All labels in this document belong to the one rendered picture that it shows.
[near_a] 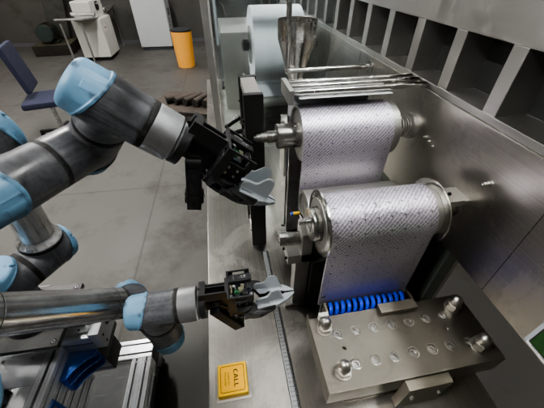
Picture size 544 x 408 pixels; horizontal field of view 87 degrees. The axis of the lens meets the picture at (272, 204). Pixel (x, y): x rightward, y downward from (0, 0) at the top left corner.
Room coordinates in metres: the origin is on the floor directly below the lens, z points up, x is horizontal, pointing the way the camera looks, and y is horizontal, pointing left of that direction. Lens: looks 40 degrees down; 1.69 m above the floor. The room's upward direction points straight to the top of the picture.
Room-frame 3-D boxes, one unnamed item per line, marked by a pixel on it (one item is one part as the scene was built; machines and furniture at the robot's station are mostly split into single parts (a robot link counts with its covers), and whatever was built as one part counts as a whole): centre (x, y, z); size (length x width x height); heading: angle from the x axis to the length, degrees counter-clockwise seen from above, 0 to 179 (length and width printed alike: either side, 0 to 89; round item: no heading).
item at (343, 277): (0.41, -0.23, 1.11); 0.23 x 0.01 x 0.18; 100
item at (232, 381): (0.26, 0.09, 0.91); 0.07 x 0.07 x 0.02; 10
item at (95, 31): (7.08, 3.76, 0.53); 2.24 x 0.56 x 1.06; 8
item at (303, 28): (1.18, -0.09, 1.50); 0.14 x 0.14 x 0.06
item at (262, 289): (0.39, 0.00, 1.11); 0.09 x 0.03 x 0.06; 100
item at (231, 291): (0.36, 0.10, 1.12); 0.12 x 0.08 x 0.09; 100
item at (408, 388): (0.22, -0.33, 0.97); 0.10 x 0.03 x 0.11; 100
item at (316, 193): (0.45, -0.10, 1.25); 0.15 x 0.01 x 0.15; 10
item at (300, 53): (1.18, -0.09, 1.19); 0.14 x 0.14 x 0.57
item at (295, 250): (0.48, -0.06, 1.05); 0.06 x 0.05 x 0.31; 100
